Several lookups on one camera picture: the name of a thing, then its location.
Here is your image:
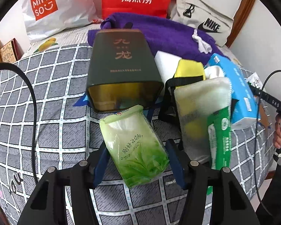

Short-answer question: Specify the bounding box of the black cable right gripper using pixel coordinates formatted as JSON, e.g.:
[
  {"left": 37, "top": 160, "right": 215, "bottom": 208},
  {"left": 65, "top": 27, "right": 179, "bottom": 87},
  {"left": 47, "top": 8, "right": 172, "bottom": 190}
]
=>
[{"left": 253, "top": 70, "right": 281, "bottom": 217}]

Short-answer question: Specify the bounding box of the dark green tin box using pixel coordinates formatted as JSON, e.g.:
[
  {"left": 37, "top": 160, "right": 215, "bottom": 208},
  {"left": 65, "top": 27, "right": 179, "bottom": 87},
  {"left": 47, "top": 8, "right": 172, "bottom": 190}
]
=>
[{"left": 86, "top": 29, "right": 164, "bottom": 113}]

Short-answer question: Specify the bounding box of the blue tissue pack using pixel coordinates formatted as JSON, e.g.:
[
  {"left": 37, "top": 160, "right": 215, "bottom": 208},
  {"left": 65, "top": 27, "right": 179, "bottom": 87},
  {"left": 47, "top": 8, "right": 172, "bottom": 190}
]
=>
[{"left": 207, "top": 53, "right": 259, "bottom": 130}]

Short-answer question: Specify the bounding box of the green tea leaf pouch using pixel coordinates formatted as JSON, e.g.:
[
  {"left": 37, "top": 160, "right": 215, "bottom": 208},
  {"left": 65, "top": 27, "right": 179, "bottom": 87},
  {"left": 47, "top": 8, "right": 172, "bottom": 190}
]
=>
[{"left": 99, "top": 105, "right": 169, "bottom": 188}]

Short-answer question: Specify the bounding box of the green wet wipes pack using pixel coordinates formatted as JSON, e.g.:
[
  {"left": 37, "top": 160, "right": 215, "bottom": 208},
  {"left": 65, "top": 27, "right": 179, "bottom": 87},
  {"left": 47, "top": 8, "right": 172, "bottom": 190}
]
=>
[{"left": 207, "top": 107, "right": 231, "bottom": 170}]

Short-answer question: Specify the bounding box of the white foam sponge block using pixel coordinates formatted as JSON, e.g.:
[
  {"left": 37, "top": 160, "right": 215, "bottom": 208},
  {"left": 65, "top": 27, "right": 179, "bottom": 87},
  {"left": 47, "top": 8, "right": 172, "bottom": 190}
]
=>
[{"left": 154, "top": 51, "right": 182, "bottom": 83}]

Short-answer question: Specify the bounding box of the person's right hand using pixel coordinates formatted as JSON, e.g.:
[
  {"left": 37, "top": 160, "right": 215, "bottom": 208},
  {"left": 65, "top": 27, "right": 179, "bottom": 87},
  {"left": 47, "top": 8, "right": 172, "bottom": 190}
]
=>
[{"left": 273, "top": 114, "right": 281, "bottom": 149}]

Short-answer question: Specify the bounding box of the purple towel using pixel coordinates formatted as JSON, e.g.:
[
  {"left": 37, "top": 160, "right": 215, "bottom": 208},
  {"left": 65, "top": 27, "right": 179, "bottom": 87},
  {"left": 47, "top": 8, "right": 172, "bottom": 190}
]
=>
[{"left": 88, "top": 12, "right": 222, "bottom": 65}]

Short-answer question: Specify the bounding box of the black cable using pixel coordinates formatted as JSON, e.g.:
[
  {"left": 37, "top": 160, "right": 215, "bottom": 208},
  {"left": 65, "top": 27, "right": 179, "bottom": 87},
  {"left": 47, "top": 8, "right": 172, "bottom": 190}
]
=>
[{"left": 0, "top": 62, "right": 40, "bottom": 185}]

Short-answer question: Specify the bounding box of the yellow adidas pouch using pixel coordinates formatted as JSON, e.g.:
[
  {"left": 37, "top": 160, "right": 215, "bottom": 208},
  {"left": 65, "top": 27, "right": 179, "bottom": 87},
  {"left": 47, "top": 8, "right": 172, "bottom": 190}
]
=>
[{"left": 174, "top": 59, "right": 206, "bottom": 80}]

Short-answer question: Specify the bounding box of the beige nike waist bag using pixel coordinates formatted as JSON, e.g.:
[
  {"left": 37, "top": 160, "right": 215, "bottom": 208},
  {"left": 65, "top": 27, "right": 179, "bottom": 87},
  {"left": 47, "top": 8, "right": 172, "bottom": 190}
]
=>
[{"left": 170, "top": 0, "right": 233, "bottom": 47}]

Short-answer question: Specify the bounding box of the small brown patterned box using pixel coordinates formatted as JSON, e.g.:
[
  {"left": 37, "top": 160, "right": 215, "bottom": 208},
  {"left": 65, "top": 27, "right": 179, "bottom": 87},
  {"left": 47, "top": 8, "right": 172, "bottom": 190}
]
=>
[{"left": 0, "top": 38, "right": 20, "bottom": 64}]

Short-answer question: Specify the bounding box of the white miniso plastic bag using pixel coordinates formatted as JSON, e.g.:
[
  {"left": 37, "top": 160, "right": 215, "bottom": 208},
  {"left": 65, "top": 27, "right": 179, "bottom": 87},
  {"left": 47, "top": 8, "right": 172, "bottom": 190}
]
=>
[{"left": 20, "top": 0, "right": 100, "bottom": 44}]

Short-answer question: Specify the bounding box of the white mesh bag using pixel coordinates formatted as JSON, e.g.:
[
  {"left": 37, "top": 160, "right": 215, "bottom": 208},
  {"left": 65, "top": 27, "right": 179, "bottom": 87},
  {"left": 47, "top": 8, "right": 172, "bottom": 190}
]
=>
[{"left": 174, "top": 77, "right": 231, "bottom": 164}]

